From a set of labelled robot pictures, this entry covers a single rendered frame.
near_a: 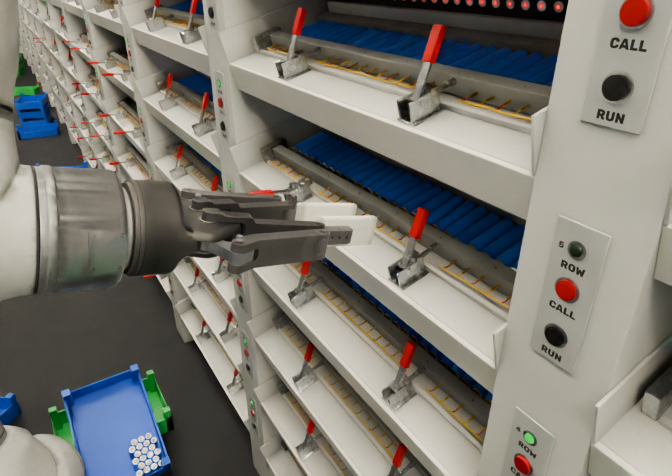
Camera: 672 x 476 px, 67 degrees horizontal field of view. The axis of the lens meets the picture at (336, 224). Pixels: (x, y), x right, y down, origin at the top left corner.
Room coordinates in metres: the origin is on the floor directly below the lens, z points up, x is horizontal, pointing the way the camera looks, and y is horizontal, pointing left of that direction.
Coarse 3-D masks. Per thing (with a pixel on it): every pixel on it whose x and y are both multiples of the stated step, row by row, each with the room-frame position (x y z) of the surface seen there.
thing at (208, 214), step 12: (204, 216) 0.36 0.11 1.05; (216, 216) 0.36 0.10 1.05; (228, 216) 0.37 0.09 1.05; (240, 216) 0.37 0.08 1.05; (252, 228) 0.37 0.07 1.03; (264, 228) 0.38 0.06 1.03; (276, 228) 0.38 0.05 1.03; (288, 228) 0.39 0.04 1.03; (300, 228) 0.39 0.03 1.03; (312, 228) 0.40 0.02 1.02; (324, 228) 0.40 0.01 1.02
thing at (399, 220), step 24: (312, 168) 0.77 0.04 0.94; (336, 192) 0.70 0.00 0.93; (360, 192) 0.67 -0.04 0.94; (384, 216) 0.61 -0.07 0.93; (408, 216) 0.58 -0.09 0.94; (432, 240) 0.53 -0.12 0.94; (456, 240) 0.52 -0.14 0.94; (456, 264) 0.50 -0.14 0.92; (480, 264) 0.47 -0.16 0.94; (504, 288) 0.44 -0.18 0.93
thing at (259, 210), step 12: (192, 204) 0.38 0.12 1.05; (204, 204) 0.39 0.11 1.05; (216, 204) 0.39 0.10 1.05; (228, 204) 0.40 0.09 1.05; (240, 204) 0.42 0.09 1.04; (252, 204) 0.42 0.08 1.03; (264, 204) 0.43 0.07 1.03; (276, 204) 0.44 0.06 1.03; (288, 204) 0.45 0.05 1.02; (252, 216) 0.42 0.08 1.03; (264, 216) 0.42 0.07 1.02; (276, 216) 0.43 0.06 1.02
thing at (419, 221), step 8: (424, 208) 0.51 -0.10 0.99; (416, 216) 0.51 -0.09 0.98; (424, 216) 0.50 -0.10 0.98; (416, 224) 0.51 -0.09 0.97; (424, 224) 0.50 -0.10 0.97; (416, 232) 0.50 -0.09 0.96; (416, 240) 0.50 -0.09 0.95; (408, 248) 0.50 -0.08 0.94; (408, 256) 0.50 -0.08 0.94; (408, 264) 0.50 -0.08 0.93
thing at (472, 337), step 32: (288, 128) 0.92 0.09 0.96; (256, 160) 0.88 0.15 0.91; (352, 256) 0.56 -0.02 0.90; (384, 256) 0.55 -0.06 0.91; (384, 288) 0.50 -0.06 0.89; (416, 288) 0.48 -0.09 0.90; (448, 288) 0.47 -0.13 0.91; (480, 288) 0.46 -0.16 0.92; (416, 320) 0.46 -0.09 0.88; (448, 320) 0.42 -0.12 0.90; (480, 320) 0.42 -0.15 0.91; (448, 352) 0.42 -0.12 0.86; (480, 352) 0.38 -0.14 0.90
